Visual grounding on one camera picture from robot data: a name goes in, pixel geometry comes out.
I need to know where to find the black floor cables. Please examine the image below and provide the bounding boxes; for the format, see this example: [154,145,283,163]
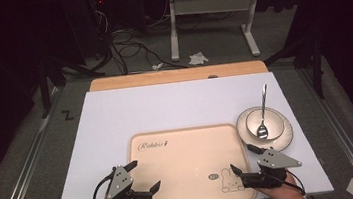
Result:
[87,0,190,80]

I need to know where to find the white metal desk frame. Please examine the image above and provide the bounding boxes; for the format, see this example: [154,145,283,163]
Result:
[164,0,270,67]

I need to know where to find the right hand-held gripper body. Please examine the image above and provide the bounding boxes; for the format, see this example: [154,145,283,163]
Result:
[237,145,305,193]

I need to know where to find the person's right hand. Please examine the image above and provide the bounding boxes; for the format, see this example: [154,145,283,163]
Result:
[255,175,307,199]

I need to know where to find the wooden table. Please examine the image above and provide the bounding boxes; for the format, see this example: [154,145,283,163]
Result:
[88,58,269,93]

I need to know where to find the white plate with dark rim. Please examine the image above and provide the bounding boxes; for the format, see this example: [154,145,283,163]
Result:
[233,102,296,158]

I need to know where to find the black stand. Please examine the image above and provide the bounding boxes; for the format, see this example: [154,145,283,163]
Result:
[34,49,110,120]
[260,34,330,106]

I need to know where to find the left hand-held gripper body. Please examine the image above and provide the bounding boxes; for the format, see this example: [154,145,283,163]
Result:
[102,162,154,199]

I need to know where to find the white bowl with dark rim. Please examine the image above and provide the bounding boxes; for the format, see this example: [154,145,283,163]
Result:
[243,105,287,144]

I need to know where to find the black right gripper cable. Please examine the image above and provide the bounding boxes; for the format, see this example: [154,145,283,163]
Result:
[266,167,307,199]

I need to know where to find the metal floor rail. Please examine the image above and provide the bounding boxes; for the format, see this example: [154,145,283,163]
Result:
[296,61,353,199]
[0,87,74,199]

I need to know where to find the large crumpled white paper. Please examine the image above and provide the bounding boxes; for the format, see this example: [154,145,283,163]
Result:
[187,51,211,67]

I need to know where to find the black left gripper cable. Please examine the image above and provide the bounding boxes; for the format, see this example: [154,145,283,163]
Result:
[88,174,117,199]

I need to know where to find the metal spoon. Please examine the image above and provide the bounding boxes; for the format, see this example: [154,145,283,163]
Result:
[250,83,274,141]

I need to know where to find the small crumpled white paper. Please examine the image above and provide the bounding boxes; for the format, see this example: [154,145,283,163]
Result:
[150,62,165,72]

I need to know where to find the beige tray with rabbit print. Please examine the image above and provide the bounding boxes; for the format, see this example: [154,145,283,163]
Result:
[124,119,259,199]

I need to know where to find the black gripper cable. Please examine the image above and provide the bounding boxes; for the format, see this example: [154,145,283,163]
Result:
[266,167,307,199]
[88,174,117,199]

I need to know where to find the white table mat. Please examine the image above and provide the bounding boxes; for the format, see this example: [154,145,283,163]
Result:
[41,65,336,199]

